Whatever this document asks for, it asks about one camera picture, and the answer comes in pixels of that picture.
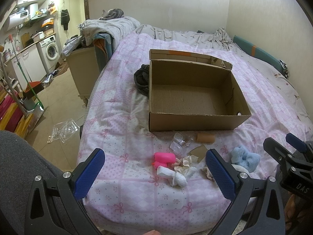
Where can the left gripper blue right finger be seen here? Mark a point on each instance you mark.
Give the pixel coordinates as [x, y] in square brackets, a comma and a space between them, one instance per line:
[267, 215]

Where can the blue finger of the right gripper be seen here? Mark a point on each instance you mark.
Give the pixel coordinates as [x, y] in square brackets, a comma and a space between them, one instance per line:
[298, 144]
[299, 163]

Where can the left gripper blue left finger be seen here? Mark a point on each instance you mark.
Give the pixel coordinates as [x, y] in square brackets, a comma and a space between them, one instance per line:
[42, 216]

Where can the light blue fluffy socks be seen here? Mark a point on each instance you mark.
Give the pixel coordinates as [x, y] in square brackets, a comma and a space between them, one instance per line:
[242, 157]

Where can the white knotted sock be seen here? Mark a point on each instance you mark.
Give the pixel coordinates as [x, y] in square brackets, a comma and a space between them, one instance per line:
[176, 178]

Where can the clear plastic bag with item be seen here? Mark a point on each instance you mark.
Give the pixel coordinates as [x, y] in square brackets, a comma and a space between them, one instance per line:
[181, 143]

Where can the bright pink sock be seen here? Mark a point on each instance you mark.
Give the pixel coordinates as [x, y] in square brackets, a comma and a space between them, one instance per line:
[163, 159]

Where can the small cardboard scrap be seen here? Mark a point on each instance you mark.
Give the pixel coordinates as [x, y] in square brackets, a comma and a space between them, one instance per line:
[199, 152]

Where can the tan cardboard tube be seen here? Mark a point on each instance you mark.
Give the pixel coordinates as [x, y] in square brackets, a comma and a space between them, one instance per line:
[203, 137]

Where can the clear plastic packaging on floor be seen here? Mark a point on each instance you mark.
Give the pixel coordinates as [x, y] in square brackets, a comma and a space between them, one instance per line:
[63, 131]

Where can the pink bow patterned bedspread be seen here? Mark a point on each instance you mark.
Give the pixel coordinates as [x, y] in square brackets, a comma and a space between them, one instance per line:
[128, 197]

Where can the teal pillow with orange stripe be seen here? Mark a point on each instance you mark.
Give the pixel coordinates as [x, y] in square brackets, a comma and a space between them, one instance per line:
[260, 54]

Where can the open cardboard box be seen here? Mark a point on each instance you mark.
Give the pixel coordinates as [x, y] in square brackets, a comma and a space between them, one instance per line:
[191, 91]

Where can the dark striped garment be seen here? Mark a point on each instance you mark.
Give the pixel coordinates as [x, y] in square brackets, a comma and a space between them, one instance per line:
[141, 79]

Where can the white washing machine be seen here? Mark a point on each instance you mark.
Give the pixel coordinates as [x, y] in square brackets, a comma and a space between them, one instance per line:
[48, 52]

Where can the grey white crumpled duvet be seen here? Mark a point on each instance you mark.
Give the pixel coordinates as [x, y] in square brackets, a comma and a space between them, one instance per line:
[122, 27]

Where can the black hanging garment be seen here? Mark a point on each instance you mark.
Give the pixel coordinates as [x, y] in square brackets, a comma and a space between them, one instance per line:
[65, 18]

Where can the white water heater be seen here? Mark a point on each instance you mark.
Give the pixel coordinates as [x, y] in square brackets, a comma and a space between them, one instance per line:
[22, 16]

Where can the grey tabby cat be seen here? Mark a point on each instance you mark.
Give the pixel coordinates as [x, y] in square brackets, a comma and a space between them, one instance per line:
[111, 14]

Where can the green handled broom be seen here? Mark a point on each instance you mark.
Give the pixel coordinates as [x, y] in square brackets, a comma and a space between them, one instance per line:
[23, 73]

